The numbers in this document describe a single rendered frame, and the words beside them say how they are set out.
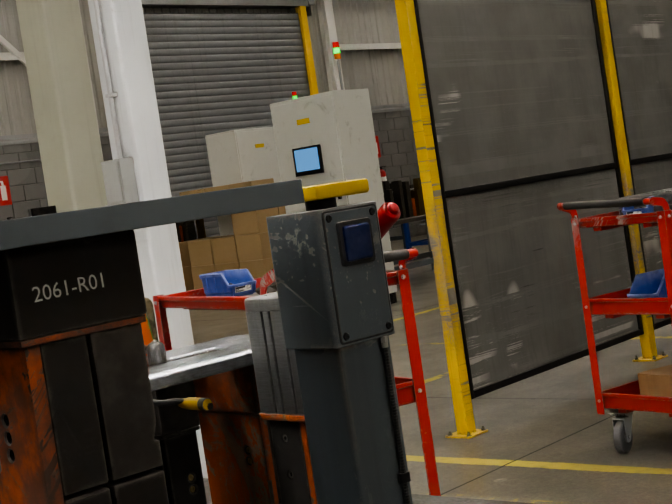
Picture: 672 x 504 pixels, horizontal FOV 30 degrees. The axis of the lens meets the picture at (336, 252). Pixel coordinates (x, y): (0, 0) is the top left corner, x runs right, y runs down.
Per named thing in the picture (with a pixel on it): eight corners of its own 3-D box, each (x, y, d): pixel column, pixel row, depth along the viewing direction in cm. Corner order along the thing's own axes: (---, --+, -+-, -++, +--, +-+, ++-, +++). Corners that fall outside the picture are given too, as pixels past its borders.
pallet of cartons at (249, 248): (313, 287, 1496) (296, 174, 1489) (268, 297, 1434) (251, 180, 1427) (240, 293, 1573) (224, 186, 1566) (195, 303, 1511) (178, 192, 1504)
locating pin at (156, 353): (162, 375, 134) (156, 338, 133) (173, 376, 132) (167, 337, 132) (147, 379, 132) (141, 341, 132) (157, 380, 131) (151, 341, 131)
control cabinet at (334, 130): (298, 315, 1181) (259, 56, 1169) (335, 305, 1221) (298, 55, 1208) (362, 311, 1128) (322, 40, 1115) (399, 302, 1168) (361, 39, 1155)
